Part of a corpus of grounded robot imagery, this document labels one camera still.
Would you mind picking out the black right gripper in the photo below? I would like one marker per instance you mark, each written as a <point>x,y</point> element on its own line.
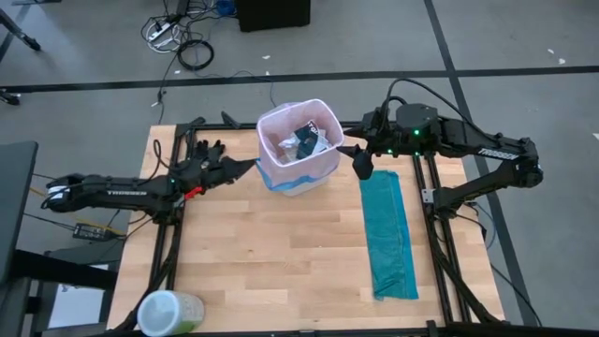
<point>381,138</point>

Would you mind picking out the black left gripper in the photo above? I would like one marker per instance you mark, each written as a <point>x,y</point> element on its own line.
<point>201,173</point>

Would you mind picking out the black printed card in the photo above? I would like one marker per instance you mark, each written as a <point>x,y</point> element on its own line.
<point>306,136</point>

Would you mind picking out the white plastic bag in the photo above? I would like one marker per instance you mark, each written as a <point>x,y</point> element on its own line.
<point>287,147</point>

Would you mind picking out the white plastic trash bin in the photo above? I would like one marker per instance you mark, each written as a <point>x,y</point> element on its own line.
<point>304,191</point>

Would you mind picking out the teal trash bag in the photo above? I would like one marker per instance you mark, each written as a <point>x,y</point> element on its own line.
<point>388,234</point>

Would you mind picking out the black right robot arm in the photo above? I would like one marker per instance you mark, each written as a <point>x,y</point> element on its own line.
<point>491,150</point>

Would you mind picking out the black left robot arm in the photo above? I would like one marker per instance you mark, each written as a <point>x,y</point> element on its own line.
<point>117,192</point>

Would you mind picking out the black spring clamp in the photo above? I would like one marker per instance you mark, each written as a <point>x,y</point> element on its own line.
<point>230,121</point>

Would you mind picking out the black box on floor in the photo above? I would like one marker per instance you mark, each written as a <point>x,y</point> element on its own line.
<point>271,14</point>

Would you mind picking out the white power strip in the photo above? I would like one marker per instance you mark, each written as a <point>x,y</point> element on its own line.
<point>159,32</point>

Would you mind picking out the white cylindrical wipes canister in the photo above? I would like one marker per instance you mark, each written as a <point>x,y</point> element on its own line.
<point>168,313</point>

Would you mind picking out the white board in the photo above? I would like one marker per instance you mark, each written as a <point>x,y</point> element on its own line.
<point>79,306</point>

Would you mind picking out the black caster foot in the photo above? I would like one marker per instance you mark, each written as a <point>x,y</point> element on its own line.
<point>11,98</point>

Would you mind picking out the black chair leg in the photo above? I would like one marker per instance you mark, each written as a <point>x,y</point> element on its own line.
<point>21,33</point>

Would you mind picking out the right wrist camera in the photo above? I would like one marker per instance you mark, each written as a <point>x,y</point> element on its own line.
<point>362,166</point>

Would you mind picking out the black aluminium table frame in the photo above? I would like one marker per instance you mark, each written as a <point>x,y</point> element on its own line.
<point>215,126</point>

